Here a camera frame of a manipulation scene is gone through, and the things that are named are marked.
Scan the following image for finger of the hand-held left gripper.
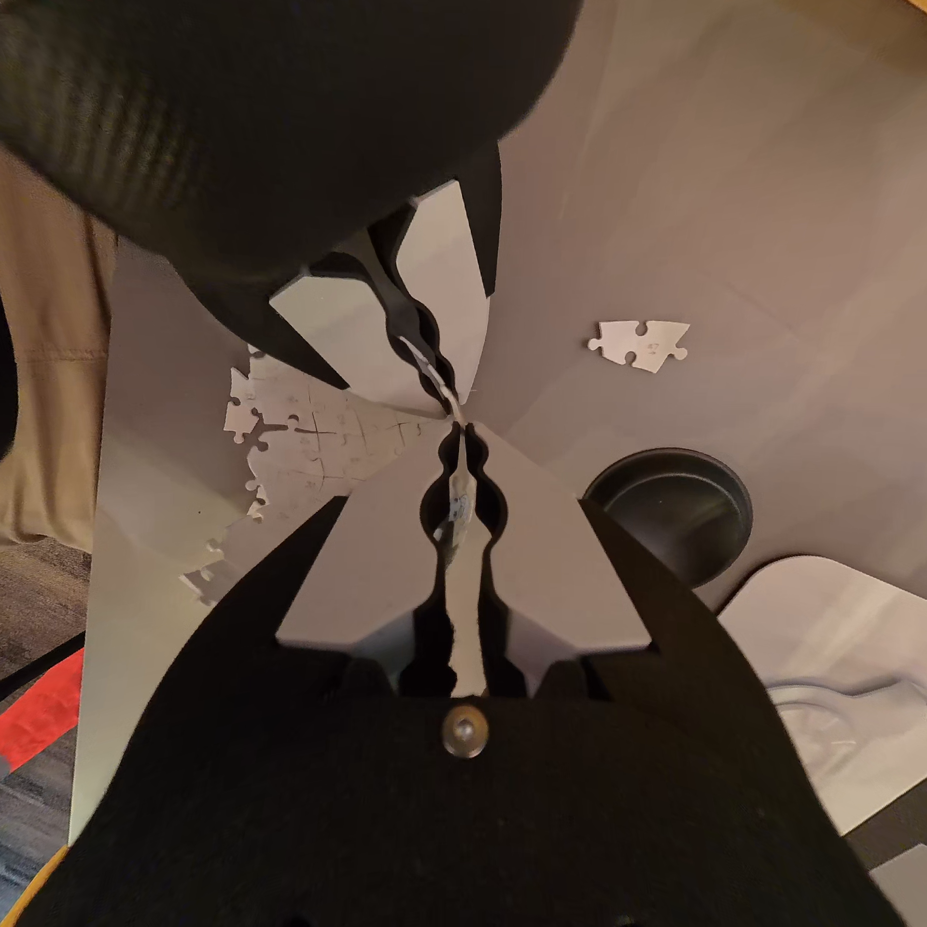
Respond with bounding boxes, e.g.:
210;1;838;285
368;180;486;407
269;271;451;415

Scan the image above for person's beige trousers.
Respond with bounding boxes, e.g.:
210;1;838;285
0;145;120;546

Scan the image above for red floor tape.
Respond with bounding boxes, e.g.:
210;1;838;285
0;646;85;774

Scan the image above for partly built puzzle ball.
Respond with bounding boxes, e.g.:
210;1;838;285
180;344;479;608

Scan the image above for black round puzzle stand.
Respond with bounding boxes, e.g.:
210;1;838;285
582;447;755;590

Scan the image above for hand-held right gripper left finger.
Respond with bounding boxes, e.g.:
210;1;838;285
275;426;463;696

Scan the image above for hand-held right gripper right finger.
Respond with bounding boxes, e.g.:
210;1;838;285
468;422;653;698

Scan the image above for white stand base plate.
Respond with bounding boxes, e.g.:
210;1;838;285
717;554;927;839

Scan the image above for black desk cable cover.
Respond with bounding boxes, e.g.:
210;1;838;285
843;795;927;873

